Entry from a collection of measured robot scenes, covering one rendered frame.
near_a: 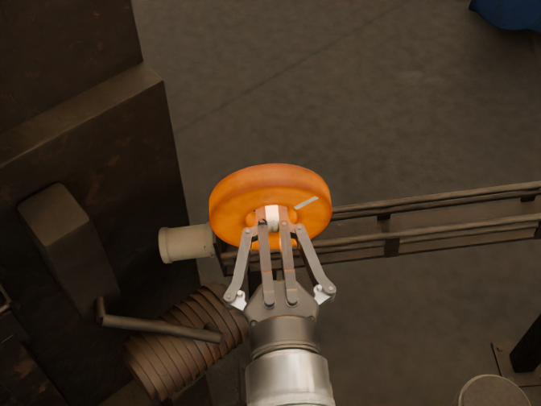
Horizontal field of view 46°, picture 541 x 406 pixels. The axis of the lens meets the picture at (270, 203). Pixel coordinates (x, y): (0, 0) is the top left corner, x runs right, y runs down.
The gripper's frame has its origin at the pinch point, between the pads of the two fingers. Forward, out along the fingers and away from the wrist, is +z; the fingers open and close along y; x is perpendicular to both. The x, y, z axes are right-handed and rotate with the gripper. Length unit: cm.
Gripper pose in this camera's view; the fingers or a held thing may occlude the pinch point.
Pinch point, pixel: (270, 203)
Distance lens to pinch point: 78.4
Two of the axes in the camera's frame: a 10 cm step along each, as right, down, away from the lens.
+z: -0.8, -8.3, 5.5
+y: 10.0, -0.7, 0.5
